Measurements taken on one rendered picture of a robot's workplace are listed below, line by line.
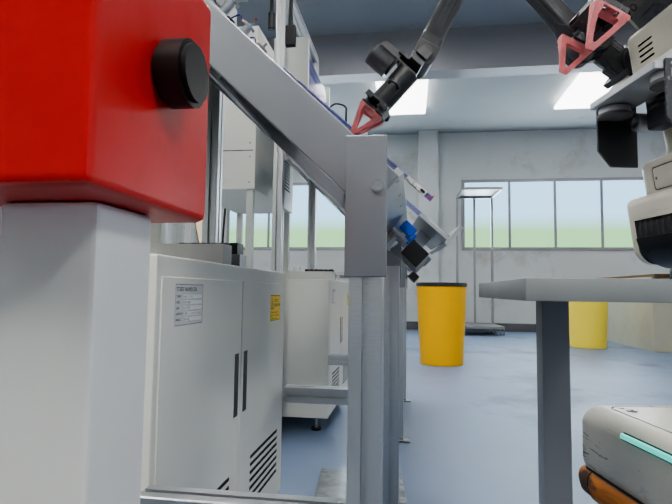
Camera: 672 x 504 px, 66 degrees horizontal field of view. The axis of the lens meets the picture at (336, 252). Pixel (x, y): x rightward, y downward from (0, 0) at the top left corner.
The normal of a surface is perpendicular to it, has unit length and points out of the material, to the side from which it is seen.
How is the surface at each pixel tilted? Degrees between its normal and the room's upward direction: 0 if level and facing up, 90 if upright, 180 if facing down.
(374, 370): 90
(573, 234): 90
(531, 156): 90
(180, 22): 90
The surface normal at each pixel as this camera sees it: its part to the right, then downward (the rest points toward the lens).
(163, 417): 0.99, 0.00
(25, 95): -0.15, -0.07
